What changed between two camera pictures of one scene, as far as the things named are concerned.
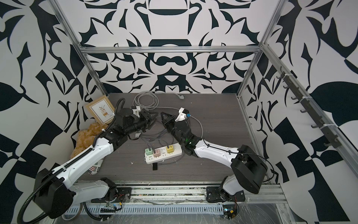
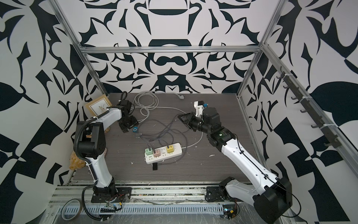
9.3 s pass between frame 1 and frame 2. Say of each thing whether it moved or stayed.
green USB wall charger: stayed
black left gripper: moved
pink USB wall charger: stayed
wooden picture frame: stayed
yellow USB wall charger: stayed
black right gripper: moved
